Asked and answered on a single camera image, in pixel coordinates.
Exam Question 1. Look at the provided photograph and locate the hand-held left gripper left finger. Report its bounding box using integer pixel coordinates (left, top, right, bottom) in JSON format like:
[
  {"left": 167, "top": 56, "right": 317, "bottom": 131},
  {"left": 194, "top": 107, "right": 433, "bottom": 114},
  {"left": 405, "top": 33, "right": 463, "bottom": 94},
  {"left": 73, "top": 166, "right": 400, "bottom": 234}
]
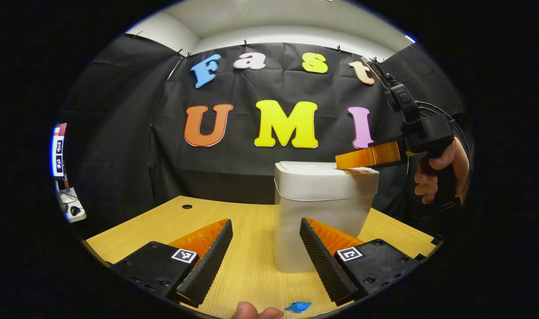
[{"left": 110, "top": 218, "right": 234, "bottom": 309}]

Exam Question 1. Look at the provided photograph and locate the computer monitor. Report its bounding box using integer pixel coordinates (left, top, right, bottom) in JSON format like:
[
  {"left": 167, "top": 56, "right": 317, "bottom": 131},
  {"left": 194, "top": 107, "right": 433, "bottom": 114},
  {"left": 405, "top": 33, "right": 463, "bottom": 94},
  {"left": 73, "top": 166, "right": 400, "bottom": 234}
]
[{"left": 51, "top": 124, "right": 68, "bottom": 178}]

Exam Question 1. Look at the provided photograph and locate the white side table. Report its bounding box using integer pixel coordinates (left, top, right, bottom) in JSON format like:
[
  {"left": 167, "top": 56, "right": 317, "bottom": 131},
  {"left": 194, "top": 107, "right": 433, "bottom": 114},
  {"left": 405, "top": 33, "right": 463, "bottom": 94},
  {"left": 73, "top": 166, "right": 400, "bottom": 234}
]
[{"left": 57, "top": 186, "right": 87, "bottom": 223}]

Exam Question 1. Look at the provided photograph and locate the right hand-held gripper black cable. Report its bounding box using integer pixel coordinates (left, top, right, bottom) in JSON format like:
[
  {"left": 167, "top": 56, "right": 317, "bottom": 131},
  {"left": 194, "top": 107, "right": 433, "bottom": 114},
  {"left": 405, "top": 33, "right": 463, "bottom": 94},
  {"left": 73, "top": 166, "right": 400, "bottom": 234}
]
[{"left": 418, "top": 101, "right": 473, "bottom": 178}]

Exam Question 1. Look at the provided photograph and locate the black backdrop cloth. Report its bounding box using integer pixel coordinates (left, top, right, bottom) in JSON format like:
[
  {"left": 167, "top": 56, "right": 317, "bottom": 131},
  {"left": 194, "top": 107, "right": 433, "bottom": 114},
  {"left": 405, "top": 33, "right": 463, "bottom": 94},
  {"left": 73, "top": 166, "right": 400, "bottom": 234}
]
[{"left": 59, "top": 33, "right": 473, "bottom": 235}]

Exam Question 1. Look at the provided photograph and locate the blue paper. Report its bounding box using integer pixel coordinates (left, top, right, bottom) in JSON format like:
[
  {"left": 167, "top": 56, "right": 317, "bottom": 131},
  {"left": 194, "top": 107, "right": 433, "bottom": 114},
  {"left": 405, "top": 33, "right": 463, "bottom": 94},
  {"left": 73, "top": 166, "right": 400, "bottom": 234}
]
[{"left": 285, "top": 301, "right": 312, "bottom": 314}]

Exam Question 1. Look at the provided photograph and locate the wooden desktop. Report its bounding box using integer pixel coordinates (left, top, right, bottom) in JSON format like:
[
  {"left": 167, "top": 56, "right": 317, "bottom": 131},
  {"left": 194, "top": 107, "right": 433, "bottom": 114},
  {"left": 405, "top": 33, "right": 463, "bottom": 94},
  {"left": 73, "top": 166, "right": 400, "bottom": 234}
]
[{"left": 87, "top": 196, "right": 438, "bottom": 319}]

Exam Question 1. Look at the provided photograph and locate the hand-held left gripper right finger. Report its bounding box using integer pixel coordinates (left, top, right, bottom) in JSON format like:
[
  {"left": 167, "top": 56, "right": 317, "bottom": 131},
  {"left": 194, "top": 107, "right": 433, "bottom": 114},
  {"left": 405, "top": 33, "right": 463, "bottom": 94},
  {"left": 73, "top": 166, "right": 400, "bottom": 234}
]
[{"left": 299, "top": 217, "right": 423, "bottom": 307}]

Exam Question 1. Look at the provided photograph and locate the white desktop garbage bin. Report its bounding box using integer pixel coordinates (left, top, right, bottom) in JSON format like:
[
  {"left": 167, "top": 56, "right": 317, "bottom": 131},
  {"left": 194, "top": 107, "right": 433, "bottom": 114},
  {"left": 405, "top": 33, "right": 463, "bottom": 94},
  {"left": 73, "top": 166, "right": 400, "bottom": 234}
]
[{"left": 274, "top": 161, "right": 380, "bottom": 273}]

